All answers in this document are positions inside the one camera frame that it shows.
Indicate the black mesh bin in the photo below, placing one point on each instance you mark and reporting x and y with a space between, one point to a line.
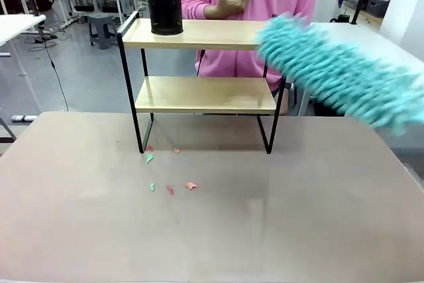
165 9

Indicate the teal chenille duster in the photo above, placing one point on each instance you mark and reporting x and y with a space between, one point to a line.
338 71

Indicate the red paper scrap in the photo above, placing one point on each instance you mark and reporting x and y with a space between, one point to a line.
149 147
170 190

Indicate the green paper scrap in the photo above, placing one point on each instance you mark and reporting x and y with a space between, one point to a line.
152 186
150 157

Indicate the person's right forearm pink sleeve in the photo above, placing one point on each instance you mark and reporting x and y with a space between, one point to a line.
195 9

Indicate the person's pink hoodie torso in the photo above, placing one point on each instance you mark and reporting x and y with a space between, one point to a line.
251 54

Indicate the grey plastic stool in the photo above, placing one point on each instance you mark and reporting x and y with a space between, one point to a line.
101 29

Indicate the grey storage crate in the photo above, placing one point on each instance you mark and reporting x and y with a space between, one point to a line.
377 5

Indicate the large white side table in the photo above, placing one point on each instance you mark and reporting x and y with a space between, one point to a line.
374 41

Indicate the white floor power strip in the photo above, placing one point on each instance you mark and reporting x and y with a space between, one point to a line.
24 118

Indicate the two-tier wooden black-frame shelf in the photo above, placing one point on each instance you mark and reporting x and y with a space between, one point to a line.
198 36

